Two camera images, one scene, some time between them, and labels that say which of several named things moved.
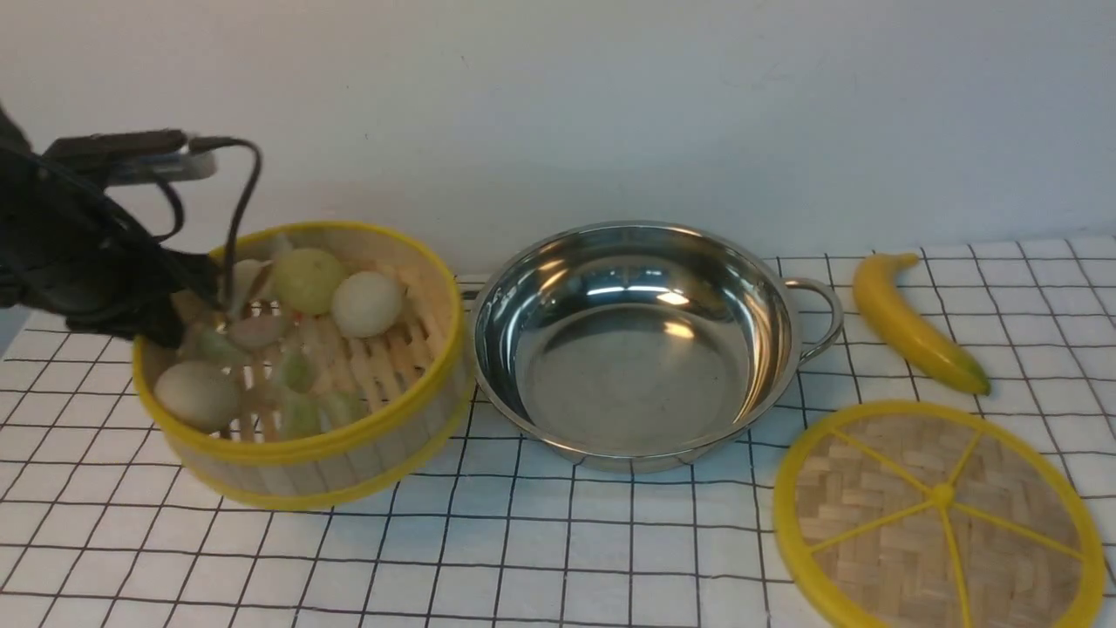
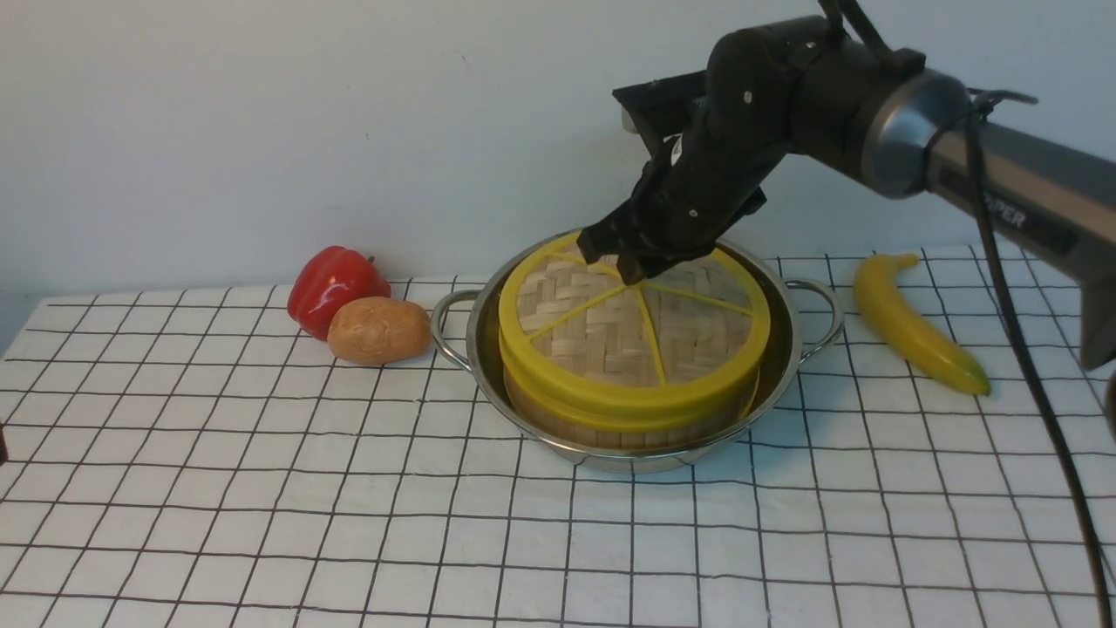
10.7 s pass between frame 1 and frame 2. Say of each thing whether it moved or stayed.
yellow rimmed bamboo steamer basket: moved
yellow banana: stayed
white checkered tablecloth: stayed
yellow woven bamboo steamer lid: moved
